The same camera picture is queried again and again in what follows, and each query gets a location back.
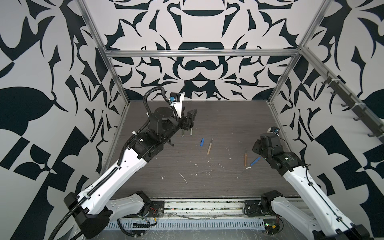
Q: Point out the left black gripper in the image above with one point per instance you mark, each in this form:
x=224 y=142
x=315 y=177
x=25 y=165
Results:
x=186 y=120

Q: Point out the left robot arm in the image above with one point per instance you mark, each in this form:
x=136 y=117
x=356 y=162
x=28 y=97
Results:
x=94 y=208

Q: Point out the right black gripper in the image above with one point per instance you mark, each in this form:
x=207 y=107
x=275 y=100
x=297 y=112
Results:
x=257 y=144

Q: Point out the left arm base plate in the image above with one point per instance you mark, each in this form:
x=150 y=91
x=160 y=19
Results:
x=155 y=209

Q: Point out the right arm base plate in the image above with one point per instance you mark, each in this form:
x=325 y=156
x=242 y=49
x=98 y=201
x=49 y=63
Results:
x=255 y=208

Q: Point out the blue pen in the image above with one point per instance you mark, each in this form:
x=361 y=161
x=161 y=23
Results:
x=255 y=161

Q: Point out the white cable duct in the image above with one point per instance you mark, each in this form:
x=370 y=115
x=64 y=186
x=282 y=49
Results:
x=187 y=224

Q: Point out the green lit circuit board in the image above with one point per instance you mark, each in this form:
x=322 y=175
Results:
x=273 y=227

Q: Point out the tan pen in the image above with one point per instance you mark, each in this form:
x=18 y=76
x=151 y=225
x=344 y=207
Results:
x=210 y=147
x=245 y=158

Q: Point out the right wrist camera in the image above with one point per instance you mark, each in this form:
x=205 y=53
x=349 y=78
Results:
x=274 y=130

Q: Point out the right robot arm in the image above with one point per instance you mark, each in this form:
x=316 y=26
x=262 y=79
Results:
x=327 y=221

